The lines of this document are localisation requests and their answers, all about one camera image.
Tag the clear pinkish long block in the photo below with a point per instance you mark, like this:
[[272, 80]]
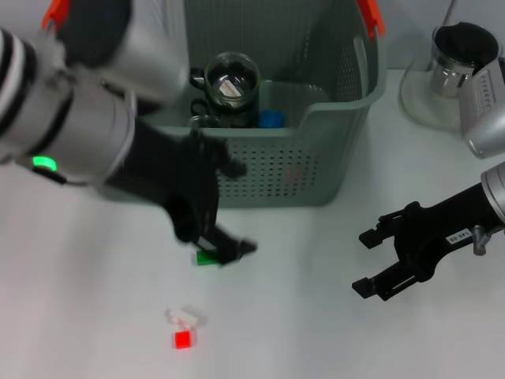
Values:
[[229, 89]]

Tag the steel infuser insert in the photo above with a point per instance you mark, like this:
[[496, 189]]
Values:
[[446, 79]]

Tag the white long building block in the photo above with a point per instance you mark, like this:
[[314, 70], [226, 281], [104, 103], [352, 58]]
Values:
[[179, 317]]

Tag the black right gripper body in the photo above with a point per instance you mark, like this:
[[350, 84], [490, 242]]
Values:
[[434, 233]]

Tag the grey perforated storage bin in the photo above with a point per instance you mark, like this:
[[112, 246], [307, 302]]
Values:
[[296, 138]]

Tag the glass teacup with black sleeve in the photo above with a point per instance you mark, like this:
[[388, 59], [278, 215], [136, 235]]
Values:
[[233, 71], [203, 120], [240, 118]]

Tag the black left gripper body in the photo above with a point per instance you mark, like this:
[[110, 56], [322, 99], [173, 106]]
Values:
[[177, 177]]

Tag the blue square block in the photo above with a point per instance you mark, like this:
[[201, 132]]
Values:
[[272, 119]]

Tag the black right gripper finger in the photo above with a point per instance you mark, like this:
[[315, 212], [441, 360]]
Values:
[[382, 284], [384, 229]]

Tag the red rounded building block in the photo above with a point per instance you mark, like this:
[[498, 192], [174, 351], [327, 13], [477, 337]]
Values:
[[292, 175]]

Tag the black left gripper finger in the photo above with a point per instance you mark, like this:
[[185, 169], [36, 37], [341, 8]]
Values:
[[234, 169], [233, 248]]

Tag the small red square block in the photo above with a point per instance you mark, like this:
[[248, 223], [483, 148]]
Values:
[[182, 340]]

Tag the green rectangular building block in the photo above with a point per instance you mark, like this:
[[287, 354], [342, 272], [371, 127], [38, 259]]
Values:
[[203, 258]]

